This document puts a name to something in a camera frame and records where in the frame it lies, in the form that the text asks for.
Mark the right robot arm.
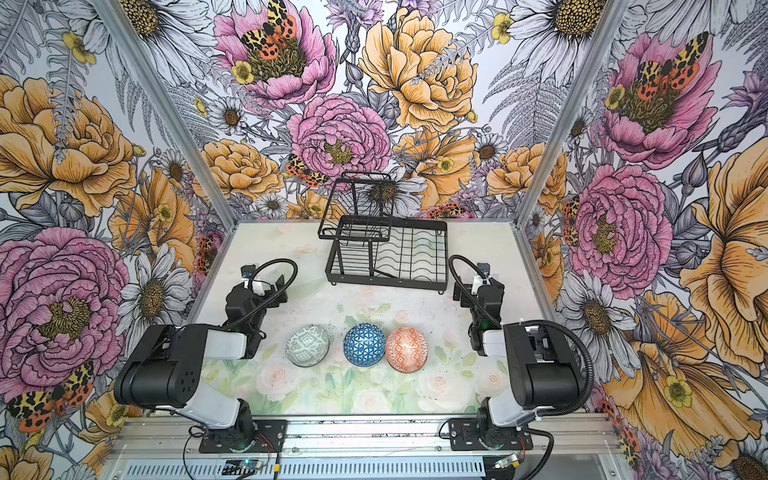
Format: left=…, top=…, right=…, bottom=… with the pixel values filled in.
left=447, top=255, right=596, bottom=451

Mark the black wire dish rack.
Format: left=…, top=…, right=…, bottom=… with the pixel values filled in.
left=318, top=172, right=448, bottom=294

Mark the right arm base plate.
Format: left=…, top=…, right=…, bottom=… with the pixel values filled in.
left=447, top=417, right=533, bottom=451

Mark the orange red patterned bowl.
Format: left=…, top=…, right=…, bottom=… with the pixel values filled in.
left=385, top=326, right=429, bottom=374

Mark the aluminium front rail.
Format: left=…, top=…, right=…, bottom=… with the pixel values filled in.
left=109, top=413, right=620, bottom=461

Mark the green patterned bowl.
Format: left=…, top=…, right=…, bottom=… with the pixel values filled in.
left=285, top=325, right=331, bottom=368

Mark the white vented cable duct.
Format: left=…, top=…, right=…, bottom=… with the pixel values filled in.
left=113, top=457, right=486, bottom=479

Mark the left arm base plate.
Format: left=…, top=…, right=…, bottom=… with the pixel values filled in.
left=198, top=420, right=288, bottom=454

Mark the blue patterned bowl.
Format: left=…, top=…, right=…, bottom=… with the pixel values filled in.
left=343, top=323, right=386, bottom=368

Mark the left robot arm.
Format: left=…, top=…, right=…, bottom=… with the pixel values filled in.
left=113, top=258, right=299, bottom=452

